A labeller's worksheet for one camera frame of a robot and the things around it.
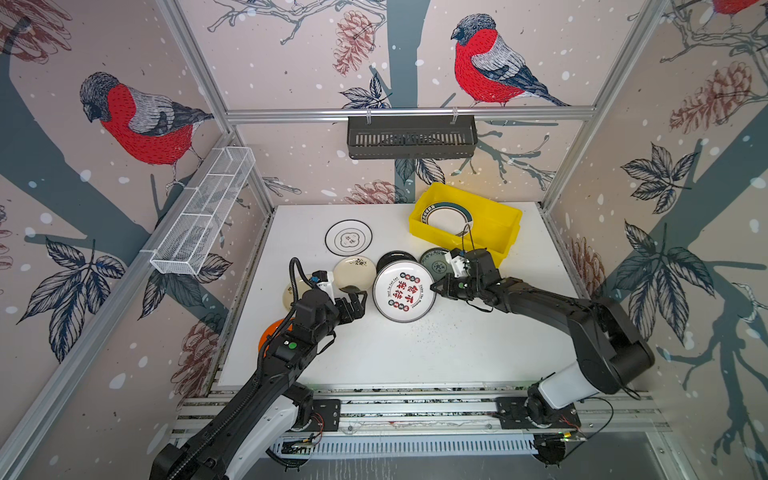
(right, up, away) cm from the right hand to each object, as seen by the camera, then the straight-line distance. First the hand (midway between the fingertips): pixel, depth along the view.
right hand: (430, 289), depth 88 cm
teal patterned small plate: (+3, +8, +16) cm, 18 cm away
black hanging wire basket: (-4, +51, +16) cm, 54 cm away
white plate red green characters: (-8, -1, +2) cm, 9 cm away
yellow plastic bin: (+27, +20, +22) cm, 40 cm away
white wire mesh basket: (-62, +14, -18) cm, 66 cm away
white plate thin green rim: (-28, +15, +23) cm, 39 cm away
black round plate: (-12, +9, +16) cm, 21 cm away
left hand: (-22, 0, -9) cm, 23 cm away
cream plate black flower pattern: (-24, +4, +13) cm, 27 cm away
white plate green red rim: (+12, +24, +29) cm, 39 cm away
